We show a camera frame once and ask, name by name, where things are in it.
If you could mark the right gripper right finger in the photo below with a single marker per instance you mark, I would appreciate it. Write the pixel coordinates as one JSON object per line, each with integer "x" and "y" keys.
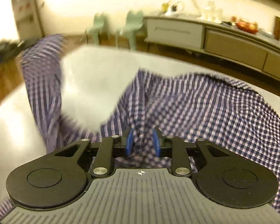
{"x": 174, "y": 148}

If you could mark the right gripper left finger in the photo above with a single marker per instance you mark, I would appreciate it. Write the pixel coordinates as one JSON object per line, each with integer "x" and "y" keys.
{"x": 108, "y": 150}

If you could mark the blue plaid shirt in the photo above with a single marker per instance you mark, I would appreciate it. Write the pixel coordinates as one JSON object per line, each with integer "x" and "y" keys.
{"x": 226, "y": 112}

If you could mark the white door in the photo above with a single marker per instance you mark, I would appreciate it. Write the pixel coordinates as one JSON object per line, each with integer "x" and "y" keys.
{"x": 26, "y": 18}

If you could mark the left green plastic chair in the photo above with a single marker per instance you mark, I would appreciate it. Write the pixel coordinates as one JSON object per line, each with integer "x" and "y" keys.
{"x": 98, "y": 27}

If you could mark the green plastic chair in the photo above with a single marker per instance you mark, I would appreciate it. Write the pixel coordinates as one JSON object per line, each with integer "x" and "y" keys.
{"x": 134, "y": 23}
{"x": 98, "y": 27}

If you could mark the long grey sideboard cabinet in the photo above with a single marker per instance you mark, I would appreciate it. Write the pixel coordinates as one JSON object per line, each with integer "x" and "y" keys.
{"x": 187, "y": 32}

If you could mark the right green plastic chair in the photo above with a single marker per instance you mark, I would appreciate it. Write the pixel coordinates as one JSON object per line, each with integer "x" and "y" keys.
{"x": 134, "y": 23}

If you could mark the clear glass cups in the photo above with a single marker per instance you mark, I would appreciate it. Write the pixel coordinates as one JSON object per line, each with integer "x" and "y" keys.
{"x": 211, "y": 13}

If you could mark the red fruit bowl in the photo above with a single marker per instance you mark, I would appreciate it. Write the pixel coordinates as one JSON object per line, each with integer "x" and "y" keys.
{"x": 249, "y": 27}

